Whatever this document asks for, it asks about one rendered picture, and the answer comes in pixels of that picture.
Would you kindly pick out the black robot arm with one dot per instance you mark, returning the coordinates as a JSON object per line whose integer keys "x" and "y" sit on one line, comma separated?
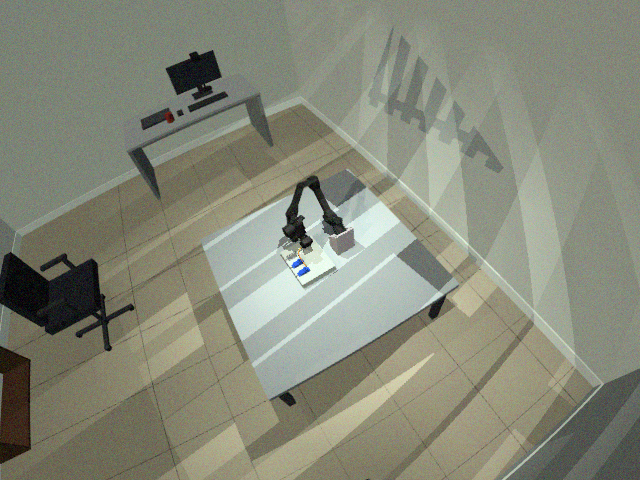
{"x": 294, "y": 223}

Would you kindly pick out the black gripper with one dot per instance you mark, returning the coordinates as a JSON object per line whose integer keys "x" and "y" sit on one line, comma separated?
{"x": 305, "y": 239}

